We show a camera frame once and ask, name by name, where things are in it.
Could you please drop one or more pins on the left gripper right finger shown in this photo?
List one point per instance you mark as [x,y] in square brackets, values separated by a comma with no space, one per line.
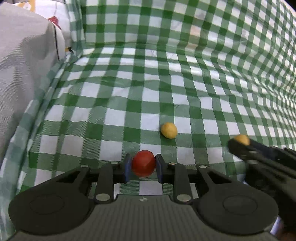
[175,174]

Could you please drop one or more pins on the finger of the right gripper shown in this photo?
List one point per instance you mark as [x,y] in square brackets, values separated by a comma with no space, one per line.
[245,154]
[266,148]

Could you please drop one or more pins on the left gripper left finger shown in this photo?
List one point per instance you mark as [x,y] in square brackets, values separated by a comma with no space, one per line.
[110,174]

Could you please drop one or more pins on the red cherry tomato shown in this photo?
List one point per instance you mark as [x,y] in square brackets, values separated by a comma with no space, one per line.
[143,163]

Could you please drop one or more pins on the yellow longan fruit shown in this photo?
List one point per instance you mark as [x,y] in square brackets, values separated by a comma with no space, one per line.
[169,130]
[243,139]

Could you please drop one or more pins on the green white checkered cloth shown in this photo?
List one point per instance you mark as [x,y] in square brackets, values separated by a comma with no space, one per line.
[215,69]

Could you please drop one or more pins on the grey patterned pillow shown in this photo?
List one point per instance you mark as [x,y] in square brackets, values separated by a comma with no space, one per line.
[34,36]

